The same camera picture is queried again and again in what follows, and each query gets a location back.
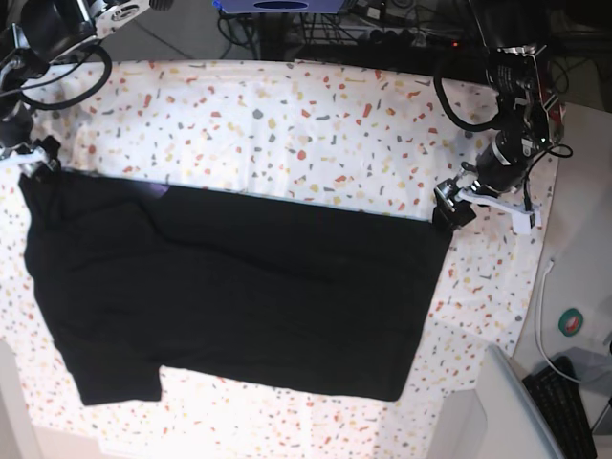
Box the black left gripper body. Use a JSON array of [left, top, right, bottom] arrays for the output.
[[432, 162, 500, 230]]

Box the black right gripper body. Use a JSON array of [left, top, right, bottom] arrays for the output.
[[1, 136, 61, 178]]

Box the black t-shirt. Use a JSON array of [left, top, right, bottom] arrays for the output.
[[19, 171, 451, 405]]

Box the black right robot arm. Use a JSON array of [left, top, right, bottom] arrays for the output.
[[1, 1, 173, 179]]

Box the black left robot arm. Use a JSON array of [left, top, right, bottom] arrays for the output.
[[432, 1, 565, 234]]

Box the terrazzo pattern tablecloth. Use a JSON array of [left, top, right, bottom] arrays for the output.
[[1, 61, 546, 458]]

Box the green tape roll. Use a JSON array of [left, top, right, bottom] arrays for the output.
[[557, 308, 584, 337]]

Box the black keyboard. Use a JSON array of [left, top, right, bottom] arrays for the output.
[[522, 367, 598, 459]]

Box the grey monitor edge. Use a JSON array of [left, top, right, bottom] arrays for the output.
[[476, 345, 564, 459]]

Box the blue box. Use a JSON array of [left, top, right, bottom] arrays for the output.
[[212, 0, 351, 14]]

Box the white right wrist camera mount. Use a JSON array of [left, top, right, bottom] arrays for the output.
[[1, 147, 49, 167]]

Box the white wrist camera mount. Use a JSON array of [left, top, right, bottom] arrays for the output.
[[1, 147, 49, 167], [457, 188, 542, 235]]

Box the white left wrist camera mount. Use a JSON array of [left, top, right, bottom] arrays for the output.
[[457, 188, 542, 235]]

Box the white cable on desk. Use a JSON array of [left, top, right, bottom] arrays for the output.
[[535, 257, 582, 383]]

